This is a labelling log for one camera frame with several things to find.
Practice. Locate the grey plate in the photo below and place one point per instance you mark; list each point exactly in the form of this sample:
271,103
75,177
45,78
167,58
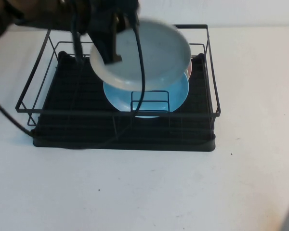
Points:
159,53

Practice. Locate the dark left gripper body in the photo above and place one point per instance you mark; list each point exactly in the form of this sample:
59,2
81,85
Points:
103,14

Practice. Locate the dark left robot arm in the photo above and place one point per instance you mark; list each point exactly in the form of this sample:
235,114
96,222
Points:
26,14

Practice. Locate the pink plate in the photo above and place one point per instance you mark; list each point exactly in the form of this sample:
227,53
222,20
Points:
189,69

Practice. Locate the blue plate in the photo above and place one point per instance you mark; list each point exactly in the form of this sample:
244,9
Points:
115,96

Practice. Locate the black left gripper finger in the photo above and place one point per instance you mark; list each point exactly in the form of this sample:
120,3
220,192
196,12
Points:
106,48

